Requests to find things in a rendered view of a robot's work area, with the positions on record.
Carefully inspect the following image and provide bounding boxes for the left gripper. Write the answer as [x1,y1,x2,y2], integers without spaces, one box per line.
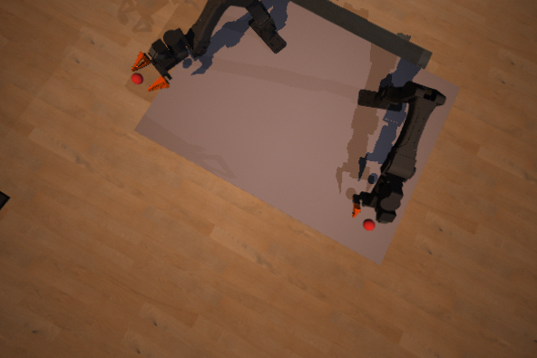
[352,191,370,218]

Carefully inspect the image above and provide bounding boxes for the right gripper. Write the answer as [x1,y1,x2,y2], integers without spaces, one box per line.
[132,51,172,92]

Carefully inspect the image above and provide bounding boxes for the red sphere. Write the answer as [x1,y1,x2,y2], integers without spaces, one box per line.
[132,73,143,84]
[363,218,375,230]

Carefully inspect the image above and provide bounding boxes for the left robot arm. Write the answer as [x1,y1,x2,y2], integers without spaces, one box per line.
[358,81,446,224]

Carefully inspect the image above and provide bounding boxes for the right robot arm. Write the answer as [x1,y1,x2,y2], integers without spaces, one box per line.
[149,0,286,71]

